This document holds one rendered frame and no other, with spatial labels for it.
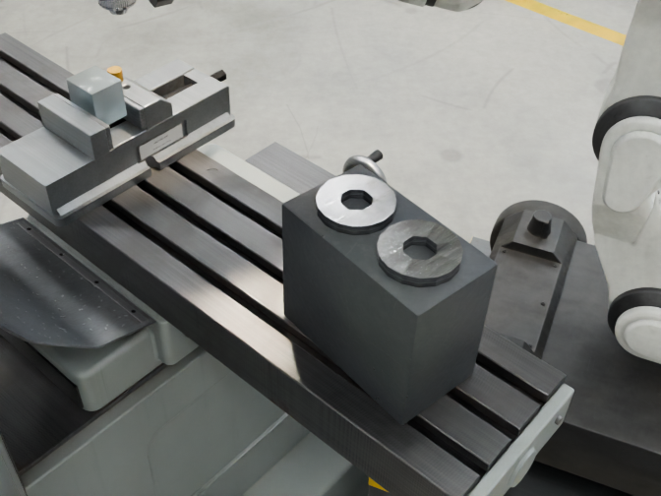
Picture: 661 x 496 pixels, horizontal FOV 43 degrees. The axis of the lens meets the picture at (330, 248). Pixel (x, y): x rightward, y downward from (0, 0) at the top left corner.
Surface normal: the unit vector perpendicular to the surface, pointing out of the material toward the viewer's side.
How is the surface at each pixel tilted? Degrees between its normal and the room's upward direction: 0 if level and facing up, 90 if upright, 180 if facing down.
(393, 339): 90
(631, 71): 90
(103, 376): 90
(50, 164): 0
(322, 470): 0
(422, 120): 0
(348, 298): 90
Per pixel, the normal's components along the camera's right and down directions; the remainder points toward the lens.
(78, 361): 0.03, -0.73
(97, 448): 0.75, 0.47
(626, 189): -0.39, 0.62
